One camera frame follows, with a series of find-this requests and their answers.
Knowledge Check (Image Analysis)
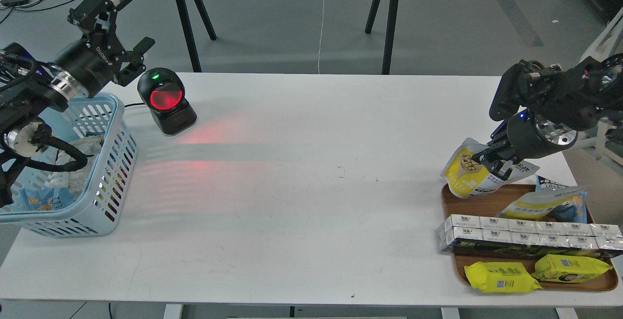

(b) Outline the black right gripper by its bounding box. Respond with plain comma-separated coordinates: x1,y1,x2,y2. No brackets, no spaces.
472,113,578,181

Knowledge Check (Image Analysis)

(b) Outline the black barcode scanner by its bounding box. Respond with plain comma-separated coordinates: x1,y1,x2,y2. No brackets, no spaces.
137,67,197,135

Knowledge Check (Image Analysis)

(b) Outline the light blue plastic basket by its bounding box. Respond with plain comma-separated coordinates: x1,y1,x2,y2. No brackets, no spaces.
1,93,138,238

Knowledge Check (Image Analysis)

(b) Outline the yellow blue snack pouch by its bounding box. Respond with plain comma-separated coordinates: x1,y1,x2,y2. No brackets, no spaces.
496,175,588,224

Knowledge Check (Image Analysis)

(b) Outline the white hanging cable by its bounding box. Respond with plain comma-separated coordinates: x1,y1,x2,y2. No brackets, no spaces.
317,0,327,74

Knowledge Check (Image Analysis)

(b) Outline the yellow snack pack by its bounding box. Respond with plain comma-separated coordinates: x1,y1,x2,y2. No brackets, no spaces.
531,254,613,283
464,262,542,293

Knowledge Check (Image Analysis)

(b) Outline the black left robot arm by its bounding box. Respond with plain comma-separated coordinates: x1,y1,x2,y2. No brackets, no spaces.
0,0,154,206

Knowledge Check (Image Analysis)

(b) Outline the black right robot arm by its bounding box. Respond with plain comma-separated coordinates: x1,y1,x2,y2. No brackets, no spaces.
472,54,623,181

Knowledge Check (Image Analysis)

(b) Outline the yellow white bean snack pouch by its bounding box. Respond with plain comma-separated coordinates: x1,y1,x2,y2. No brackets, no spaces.
440,137,539,199

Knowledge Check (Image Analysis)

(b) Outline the brown wooden tray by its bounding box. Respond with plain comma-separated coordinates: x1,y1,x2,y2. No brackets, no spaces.
441,183,619,292

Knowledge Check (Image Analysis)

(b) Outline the yellow snack pack left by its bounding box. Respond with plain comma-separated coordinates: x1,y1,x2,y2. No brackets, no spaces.
464,262,542,293

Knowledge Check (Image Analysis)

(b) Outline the blue snack bag in basket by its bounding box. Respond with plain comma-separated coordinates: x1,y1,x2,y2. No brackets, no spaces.
14,187,74,211

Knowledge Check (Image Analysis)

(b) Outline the white snack bag in basket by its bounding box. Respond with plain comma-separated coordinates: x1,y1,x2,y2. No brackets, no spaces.
46,135,104,200

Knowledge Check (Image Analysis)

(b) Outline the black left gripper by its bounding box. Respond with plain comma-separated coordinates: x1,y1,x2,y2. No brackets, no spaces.
53,0,155,98

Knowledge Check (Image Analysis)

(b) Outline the silver multipack box row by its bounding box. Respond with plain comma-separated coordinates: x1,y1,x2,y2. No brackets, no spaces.
436,214,623,260

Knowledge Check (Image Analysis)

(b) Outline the yellow snack pack right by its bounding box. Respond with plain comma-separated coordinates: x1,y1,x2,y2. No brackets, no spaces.
531,254,613,283

